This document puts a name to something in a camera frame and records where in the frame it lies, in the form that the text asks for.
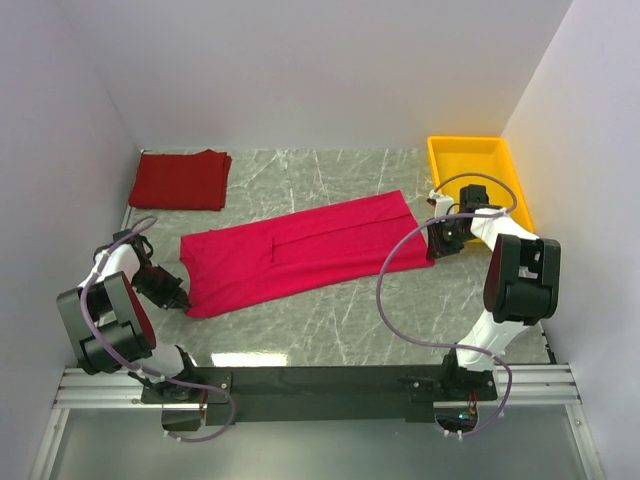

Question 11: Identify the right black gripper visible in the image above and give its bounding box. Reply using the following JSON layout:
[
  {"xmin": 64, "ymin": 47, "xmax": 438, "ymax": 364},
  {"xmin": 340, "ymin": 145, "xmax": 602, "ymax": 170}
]
[{"xmin": 426, "ymin": 215, "xmax": 477, "ymax": 261}]

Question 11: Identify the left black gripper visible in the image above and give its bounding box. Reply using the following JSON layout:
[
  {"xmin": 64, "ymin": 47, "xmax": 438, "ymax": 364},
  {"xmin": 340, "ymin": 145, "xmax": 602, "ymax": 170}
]
[{"xmin": 131, "ymin": 264, "xmax": 191, "ymax": 310}]

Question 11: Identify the pink t shirt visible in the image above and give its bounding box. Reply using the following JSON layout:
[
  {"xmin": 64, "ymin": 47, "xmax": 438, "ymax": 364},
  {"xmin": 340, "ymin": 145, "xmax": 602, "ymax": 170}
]
[{"xmin": 180, "ymin": 191, "xmax": 433, "ymax": 319}]

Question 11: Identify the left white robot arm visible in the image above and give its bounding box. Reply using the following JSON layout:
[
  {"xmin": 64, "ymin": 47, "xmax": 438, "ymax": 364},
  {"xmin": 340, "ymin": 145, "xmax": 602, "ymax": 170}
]
[{"xmin": 56, "ymin": 229, "xmax": 200, "ymax": 402}]

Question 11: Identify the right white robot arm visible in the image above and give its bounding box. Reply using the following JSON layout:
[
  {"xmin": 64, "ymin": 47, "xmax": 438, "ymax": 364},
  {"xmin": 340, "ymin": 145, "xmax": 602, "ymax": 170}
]
[{"xmin": 427, "ymin": 184, "xmax": 561, "ymax": 399}]

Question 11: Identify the yellow plastic tray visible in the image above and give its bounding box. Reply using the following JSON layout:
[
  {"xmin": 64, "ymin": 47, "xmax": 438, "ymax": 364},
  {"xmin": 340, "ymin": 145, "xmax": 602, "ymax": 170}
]
[{"xmin": 427, "ymin": 136, "xmax": 535, "ymax": 232}]

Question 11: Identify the folded dark red t shirt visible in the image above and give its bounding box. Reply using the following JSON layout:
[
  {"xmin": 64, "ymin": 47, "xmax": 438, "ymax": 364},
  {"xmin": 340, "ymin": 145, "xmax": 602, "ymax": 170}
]
[{"xmin": 128, "ymin": 149, "xmax": 232, "ymax": 211}]

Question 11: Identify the black base beam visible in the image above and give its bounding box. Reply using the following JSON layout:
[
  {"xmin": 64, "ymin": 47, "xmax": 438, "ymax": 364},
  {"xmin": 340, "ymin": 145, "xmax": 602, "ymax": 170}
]
[{"xmin": 139, "ymin": 363, "xmax": 501, "ymax": 426}]

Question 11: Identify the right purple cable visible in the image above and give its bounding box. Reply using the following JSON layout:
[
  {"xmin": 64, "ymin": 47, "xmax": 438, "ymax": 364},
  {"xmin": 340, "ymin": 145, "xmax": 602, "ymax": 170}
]
[{"xmin": 375, "ymin": 172, "xmax": 514, "ymax": 439}]

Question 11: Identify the aluminium frame rail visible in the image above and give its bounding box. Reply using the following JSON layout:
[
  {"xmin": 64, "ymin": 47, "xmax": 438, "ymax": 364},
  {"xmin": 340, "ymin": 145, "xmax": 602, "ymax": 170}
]
[{"xmin": 29, "ymin": 204, "xmax": 601, "ymax": 480}]

